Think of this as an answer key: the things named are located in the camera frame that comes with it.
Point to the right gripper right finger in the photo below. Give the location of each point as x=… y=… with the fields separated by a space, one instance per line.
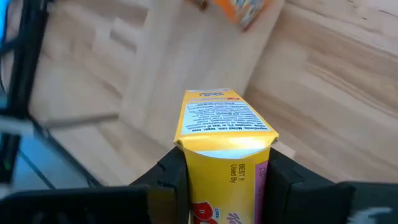
x=289 y=193

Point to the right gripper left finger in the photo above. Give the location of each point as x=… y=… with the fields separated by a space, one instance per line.
x=171 y=186

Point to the yellow Pops cereal box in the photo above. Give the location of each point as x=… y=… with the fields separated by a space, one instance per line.
x=224 y=186

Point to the orange Mini-Wheats cereal box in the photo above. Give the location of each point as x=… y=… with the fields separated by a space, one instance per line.
x=242 y=12

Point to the black mouse with green light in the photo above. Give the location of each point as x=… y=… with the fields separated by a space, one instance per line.
x=7 y=149

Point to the black aluminium table frame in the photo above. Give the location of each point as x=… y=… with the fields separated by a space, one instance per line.
x=28 y=46

